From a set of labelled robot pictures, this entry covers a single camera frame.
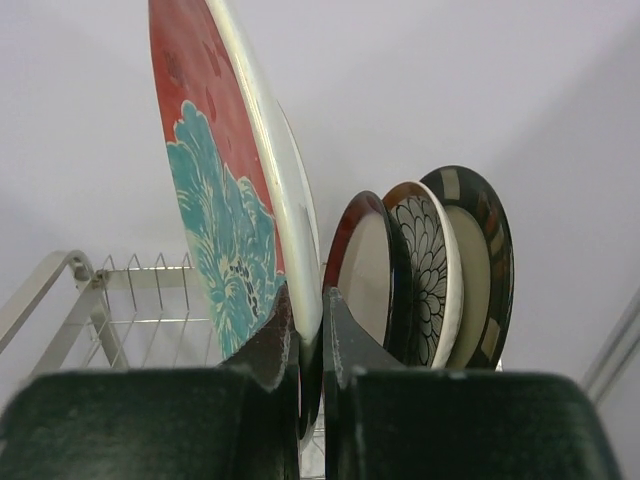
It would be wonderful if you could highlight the red plate with teal flower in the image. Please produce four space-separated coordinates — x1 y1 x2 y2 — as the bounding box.
148 1 322 357

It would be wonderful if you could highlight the dark red rimmed plate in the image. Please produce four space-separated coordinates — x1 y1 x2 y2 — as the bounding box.
323 190 413 364

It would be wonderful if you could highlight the stainless steel dish rack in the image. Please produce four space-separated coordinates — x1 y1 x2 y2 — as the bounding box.
1 250 319 478

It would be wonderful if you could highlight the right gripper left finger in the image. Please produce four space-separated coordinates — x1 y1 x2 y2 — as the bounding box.
1 287 300 479

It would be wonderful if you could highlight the black rimmed beige plate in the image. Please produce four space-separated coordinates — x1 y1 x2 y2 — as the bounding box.
421 165 515 370

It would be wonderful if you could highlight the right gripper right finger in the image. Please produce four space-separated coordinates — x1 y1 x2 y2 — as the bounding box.
322 287 622 479

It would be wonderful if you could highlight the white petal pattern plate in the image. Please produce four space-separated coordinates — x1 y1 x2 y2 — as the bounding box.
383 181 464 368

